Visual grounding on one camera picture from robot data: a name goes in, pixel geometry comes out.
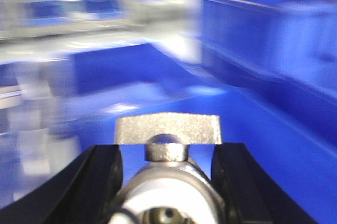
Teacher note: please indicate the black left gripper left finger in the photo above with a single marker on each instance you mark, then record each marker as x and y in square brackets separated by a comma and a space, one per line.
[80, 193]

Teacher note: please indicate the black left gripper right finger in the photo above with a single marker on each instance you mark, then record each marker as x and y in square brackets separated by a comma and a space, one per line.
[249, 193]

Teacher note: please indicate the metal valve with white cap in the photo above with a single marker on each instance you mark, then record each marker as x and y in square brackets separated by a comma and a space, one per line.
[171, 187]

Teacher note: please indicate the blue shelf box right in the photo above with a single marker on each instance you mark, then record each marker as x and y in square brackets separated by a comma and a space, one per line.
[273, 87]

